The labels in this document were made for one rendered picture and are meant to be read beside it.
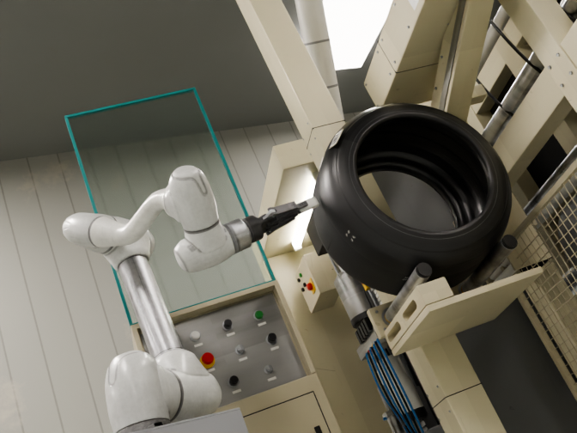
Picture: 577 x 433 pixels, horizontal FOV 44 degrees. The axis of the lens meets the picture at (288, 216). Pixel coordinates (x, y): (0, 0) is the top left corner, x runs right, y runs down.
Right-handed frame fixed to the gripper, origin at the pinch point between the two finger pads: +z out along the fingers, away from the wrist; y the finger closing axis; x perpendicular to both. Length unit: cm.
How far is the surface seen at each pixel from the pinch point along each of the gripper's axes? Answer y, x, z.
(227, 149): 309, -209, 105
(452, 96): 2, -16, 68
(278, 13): 26, -92, 46
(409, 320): 2.8, 43.4, 8.5
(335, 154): -10.3, -6.8, 12.0
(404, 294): 2.6, 36.4, 11.8
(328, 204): -5.5, 5.0, 3.4
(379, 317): 23.5, 34.4, 10.7
